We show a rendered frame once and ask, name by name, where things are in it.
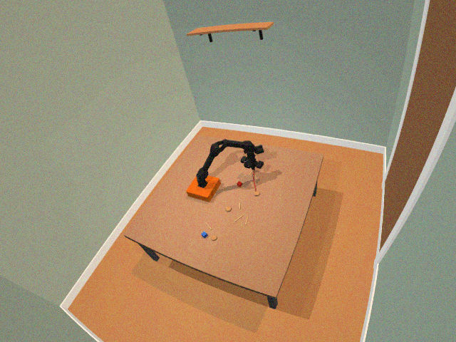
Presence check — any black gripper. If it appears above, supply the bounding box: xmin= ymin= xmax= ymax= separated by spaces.
xmin=240 ymin=155 xmax=264 ymax=170

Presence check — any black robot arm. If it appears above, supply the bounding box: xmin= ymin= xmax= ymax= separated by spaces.
xmin=196 ymin=139 xmax=264 ymax=188

